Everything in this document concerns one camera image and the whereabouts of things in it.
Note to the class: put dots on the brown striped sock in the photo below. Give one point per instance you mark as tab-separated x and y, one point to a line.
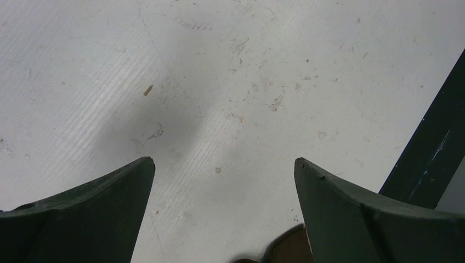
291	246

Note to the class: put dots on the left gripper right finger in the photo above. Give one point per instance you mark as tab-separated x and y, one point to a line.
348	223

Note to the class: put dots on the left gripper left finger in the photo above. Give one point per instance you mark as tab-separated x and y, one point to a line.
98	221

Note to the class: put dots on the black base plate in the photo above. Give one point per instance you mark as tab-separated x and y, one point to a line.
436	149

